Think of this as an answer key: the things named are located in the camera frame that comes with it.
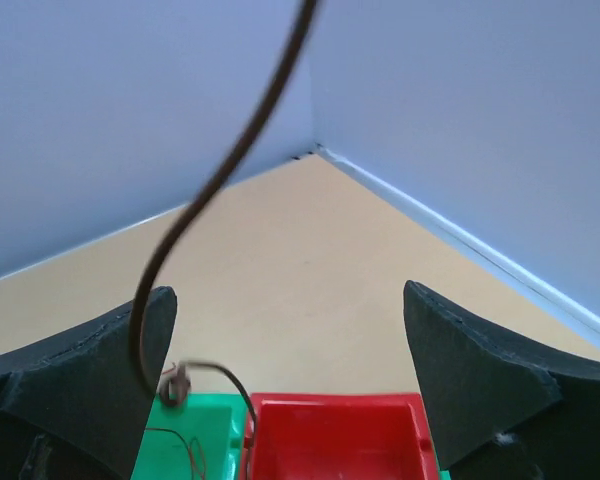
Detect red striped thin wire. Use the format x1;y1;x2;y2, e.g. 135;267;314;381
144;427;209;479

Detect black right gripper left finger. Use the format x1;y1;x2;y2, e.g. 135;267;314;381
0;303;153;479

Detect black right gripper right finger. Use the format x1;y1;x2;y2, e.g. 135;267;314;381
403;281;600;479

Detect red plastic bin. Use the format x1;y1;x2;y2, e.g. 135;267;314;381
239;393;445;480

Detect dark brown thin wire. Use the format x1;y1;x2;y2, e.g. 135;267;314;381
129;0;259;480

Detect near green plastic bin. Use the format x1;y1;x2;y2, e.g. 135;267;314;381
131;393;248;480

